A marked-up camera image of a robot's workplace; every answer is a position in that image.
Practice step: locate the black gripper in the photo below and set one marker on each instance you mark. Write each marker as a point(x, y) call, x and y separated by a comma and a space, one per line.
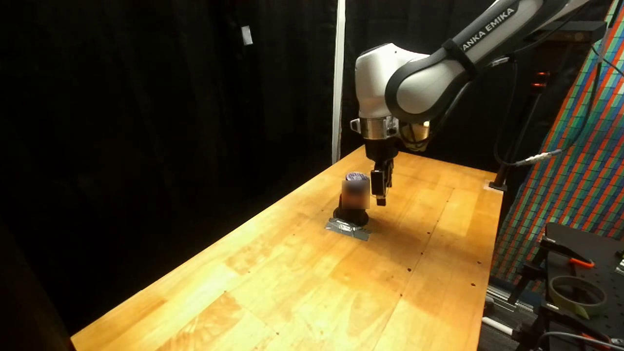
point(381, 150)

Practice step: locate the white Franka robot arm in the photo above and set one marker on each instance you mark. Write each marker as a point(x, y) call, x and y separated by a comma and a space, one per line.
point(416, 78)

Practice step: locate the white vertical pole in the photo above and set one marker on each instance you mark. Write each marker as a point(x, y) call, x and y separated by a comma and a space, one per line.
point(338, 78)

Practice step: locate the colourful patterned board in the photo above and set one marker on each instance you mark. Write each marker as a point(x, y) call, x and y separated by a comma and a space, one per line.
point(572, 167)

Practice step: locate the small white tag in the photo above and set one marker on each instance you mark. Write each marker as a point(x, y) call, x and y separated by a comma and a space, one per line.
point(247, 35)

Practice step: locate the black side cart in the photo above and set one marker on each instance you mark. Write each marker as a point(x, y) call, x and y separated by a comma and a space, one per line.
point(586, 259)

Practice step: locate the grey tape roll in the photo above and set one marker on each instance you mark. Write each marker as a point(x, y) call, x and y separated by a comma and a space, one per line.
point(578, 292)

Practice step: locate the black curtain backdrop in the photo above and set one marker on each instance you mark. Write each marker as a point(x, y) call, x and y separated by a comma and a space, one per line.
point(163, 128)

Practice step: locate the aluminium rail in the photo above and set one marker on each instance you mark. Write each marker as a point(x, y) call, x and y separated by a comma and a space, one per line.
point(500, 304)

